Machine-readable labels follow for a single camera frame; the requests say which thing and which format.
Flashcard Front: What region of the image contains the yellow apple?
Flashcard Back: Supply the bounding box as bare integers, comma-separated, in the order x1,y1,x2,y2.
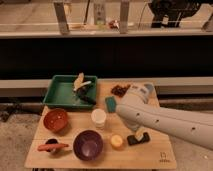
110,134,124,150

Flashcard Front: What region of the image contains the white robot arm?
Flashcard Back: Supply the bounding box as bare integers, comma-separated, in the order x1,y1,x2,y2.
116,83,213,150

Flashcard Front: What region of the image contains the black object in tray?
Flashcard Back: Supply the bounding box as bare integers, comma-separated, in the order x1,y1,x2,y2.
77,92,96,105

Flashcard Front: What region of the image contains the green plastic tray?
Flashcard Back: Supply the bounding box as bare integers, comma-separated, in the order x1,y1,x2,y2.
43,75,93,109

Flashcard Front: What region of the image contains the black rectangular block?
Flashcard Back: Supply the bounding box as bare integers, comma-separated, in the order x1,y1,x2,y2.
127,132,150,146

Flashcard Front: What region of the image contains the green sponge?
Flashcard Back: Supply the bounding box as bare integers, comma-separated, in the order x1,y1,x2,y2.
105,96,117,113

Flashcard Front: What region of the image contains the white paper cup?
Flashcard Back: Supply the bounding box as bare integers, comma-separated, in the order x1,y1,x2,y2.
91,109,107,129

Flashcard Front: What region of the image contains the blue plastic cup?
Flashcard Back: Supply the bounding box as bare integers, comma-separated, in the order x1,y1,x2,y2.
144,83,154,97

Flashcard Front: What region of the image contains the wooden folding table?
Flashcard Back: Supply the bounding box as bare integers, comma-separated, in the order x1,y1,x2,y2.
24,81,178,170

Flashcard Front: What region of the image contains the dark grape bunch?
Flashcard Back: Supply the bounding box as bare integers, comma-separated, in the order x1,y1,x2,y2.
111,85,130,97

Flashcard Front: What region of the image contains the purple bowl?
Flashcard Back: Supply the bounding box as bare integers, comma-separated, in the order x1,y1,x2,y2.
73,130,103,161

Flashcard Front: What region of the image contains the red bowl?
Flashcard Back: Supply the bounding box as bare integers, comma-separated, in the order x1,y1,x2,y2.
43,108,68,133

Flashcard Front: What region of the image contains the small dark cup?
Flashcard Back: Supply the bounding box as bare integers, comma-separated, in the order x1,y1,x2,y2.
45,138,59,154

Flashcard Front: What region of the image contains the orange carrot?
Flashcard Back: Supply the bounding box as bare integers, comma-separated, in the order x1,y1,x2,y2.
37,143,69,151

